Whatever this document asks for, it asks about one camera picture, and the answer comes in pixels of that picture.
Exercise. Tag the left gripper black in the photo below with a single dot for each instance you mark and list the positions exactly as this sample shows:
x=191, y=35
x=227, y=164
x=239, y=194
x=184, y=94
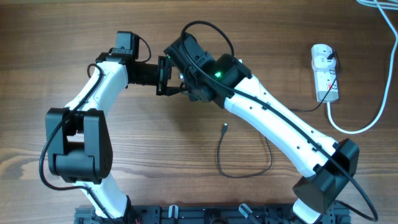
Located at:
x=161, y=79

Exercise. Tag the white power strip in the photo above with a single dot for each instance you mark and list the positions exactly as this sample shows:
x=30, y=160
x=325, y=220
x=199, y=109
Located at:
x=326, y=87

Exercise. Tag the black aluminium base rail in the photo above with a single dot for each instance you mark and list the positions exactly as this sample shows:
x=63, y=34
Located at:
x=270, y=213

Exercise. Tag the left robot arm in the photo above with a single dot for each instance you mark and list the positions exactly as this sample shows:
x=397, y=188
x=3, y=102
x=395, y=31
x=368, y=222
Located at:
x=78, y=153

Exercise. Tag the white USB charger adapter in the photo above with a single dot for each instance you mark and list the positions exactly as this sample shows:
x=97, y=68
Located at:
x=323, y=62

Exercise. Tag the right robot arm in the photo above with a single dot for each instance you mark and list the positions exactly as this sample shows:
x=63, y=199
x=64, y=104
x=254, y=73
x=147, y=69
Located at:
x=325, y=164

